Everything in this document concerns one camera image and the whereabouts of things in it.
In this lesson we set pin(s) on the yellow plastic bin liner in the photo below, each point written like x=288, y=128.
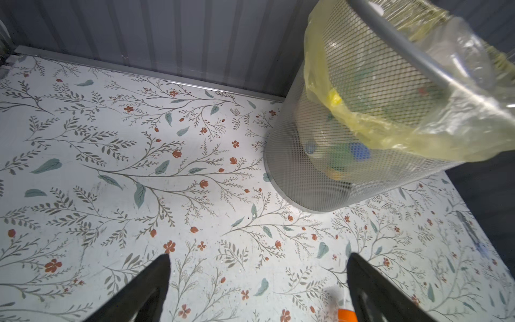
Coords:
x=408, y=76

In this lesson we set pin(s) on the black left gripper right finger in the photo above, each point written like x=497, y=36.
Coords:
x=376, y=299

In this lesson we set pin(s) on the silver mesh waste bin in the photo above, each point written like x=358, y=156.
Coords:
x=318, y=165

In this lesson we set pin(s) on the small orange label bottle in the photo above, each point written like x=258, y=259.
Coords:
x=344, y=315

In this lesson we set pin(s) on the lilac handled scissors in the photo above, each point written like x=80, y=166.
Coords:
x=480, y=246

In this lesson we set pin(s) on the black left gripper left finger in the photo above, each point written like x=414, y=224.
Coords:
x=142, y=299

